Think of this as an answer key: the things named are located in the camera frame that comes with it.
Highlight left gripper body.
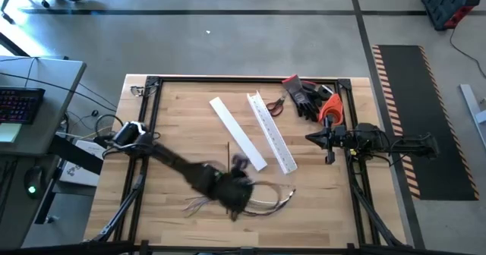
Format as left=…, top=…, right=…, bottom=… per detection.
left=204, top=154, right=255, bottom=222

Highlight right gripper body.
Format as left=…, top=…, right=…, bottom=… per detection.
left=325, top=115, right=358, bottom=165

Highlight white slotted cable duct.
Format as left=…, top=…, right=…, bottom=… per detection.
left=246, top=90, right=298, bottom=175

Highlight multicoloured wire bundle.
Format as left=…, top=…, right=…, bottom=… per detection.
left=181, top=181, right=297, bottom=217

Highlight white duct cover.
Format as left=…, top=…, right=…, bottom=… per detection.
left=209, top=96, right=268, bottom=172

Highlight orange tape dispenser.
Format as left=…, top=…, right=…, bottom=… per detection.
left=317, top=93, right=345, bottom=128

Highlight black tape roll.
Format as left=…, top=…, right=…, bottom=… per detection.
left=317, top=84, right=335, bottom=101

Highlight black work glove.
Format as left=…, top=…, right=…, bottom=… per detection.
left=281, top=74, right=322, bottom=123
left=301, top=80, right=323, bottom=108

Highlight black mat with orange stripes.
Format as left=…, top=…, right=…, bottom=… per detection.
left=371, top=44, right=481, bottom=202

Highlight white cardboard box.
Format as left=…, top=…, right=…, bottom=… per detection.
left=59, top=139, right=106, bottom=187

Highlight black desk crossbar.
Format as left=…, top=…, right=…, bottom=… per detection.
left=34, top=134, right=104, bottom=225

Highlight black and red tool box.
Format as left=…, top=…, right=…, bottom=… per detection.
left=420, top=0, right=482, bottom=31

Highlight black computer mouse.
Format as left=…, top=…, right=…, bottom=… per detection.
left=24, top=165, right=46, bottom=200

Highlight grey desk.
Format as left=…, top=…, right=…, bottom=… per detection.
left=0, top=55, right=87, bottom=250

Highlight black backlit keyboard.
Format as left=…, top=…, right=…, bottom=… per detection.
left=0, top=87, right=46, bottom=125

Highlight pale green note pad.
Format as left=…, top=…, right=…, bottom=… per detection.
left=0, top=122, right=23, bottom=143

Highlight black metal bar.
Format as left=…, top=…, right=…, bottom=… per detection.
left=0, top=31, right=30, bottom=58

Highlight red-handled scissors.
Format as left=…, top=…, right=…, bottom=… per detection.
left=265, top=93, right=288, bottom=118

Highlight black aluminium extrusion frame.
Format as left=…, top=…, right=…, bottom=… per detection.
left=81, top=75, right=410, bottom=255

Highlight grey metal rail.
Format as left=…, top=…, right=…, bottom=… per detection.
left=459, top=83, right=486, bottom=150

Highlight black floor cable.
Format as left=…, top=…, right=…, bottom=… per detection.
left=449, top=22, right=486, bottom=80

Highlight black desk cable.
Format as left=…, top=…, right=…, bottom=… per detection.
left=0, top=71, right=117, bottom=112

